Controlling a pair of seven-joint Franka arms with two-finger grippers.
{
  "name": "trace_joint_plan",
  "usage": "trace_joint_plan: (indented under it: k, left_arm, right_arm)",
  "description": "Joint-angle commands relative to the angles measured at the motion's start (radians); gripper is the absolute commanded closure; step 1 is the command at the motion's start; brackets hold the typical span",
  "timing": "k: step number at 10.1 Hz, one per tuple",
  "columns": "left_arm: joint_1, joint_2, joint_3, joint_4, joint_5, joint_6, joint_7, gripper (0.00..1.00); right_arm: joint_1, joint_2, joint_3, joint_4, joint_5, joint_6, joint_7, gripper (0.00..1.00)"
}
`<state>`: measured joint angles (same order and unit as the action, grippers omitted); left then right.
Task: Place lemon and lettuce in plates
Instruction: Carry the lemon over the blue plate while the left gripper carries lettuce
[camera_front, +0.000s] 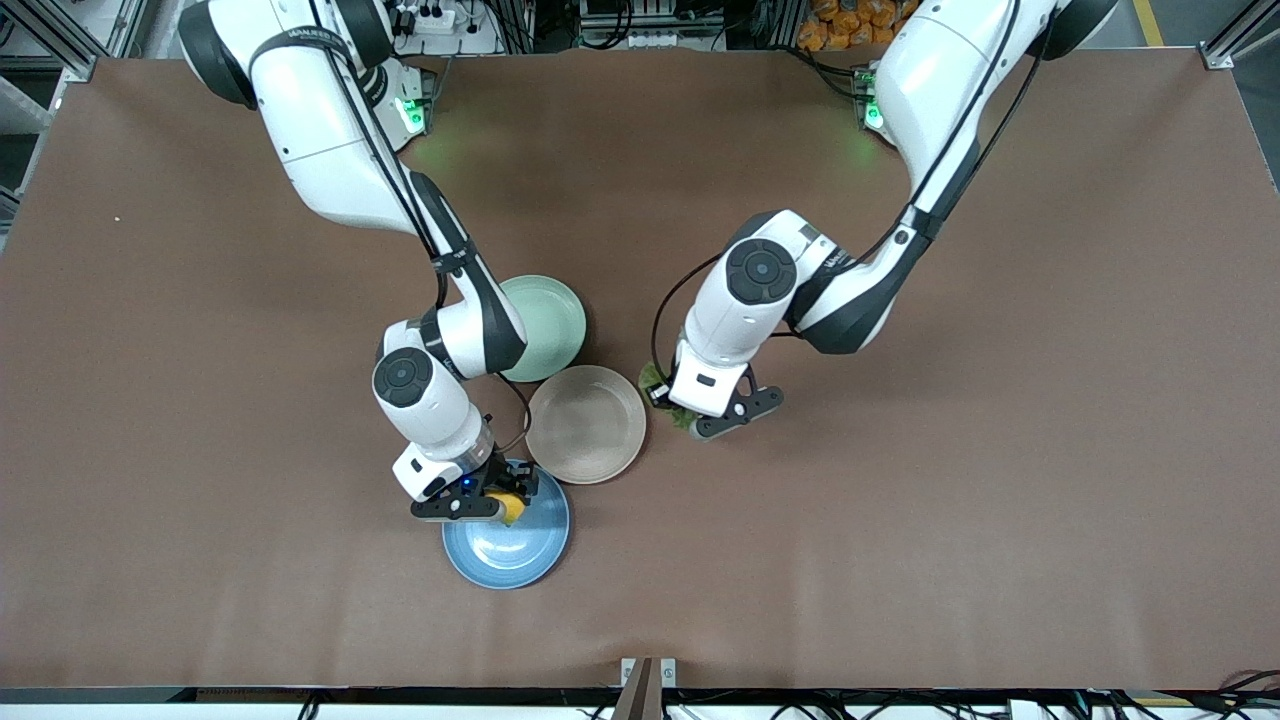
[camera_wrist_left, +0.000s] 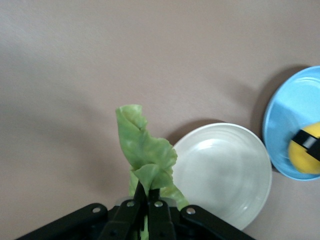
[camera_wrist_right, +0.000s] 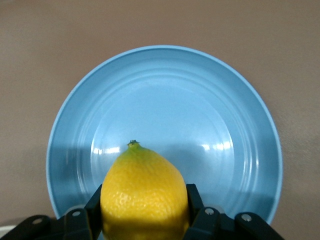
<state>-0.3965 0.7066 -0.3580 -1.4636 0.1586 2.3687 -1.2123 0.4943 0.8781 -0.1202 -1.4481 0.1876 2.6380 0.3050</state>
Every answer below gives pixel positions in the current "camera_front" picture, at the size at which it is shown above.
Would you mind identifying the green lettuce leaf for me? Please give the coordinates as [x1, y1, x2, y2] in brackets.
[638, 361, 703, 432]

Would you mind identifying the blue round plate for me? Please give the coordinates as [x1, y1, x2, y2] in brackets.
[441, 458, 572, 591]

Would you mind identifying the beige round plate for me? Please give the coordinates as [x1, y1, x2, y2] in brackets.
[525, 364, 649, 486]

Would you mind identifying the pale green round plate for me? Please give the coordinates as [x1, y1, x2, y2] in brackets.
[497, 274, 588, 384]

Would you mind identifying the large table cover mat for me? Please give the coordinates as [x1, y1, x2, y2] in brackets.
[0, 48, 1280, 691]

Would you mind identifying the pile of orange fruits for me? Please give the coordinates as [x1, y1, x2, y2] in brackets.
[797, 0, 906, 53]

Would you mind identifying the dark equipment shelf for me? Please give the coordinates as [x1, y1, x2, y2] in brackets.
[575, 0, 736, 49]

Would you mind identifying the white power strip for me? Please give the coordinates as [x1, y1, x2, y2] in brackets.
[393, 0, 459, 36]

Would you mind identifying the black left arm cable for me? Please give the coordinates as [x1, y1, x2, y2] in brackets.
[650, 0, 1061, 406]

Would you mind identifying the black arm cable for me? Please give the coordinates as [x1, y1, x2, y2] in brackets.
[650, 0, 1061, 406]
[305, 0, 533, 456]

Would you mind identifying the black table edge rail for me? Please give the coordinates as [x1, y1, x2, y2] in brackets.
[0, 686, 1280, 707]

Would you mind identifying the metal bracket with post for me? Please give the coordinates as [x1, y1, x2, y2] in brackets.
[620, 657, 678, 720]

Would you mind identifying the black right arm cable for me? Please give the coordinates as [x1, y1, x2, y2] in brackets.
[305, 0, 533, 456]

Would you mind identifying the aluminium frame profile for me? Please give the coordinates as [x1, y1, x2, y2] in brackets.
[1200, 0, 1280, 71]
[0, 0, 101, 81]

